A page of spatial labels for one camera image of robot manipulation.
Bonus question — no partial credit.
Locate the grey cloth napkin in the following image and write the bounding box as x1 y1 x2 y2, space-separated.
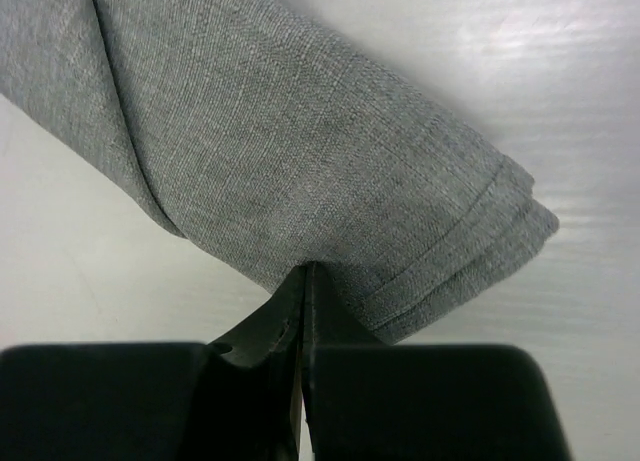
1 0 559 343

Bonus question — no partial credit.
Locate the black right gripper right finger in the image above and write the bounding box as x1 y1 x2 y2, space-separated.
302 263 571 460

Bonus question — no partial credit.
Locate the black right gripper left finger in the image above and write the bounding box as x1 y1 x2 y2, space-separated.
1 268 306 460

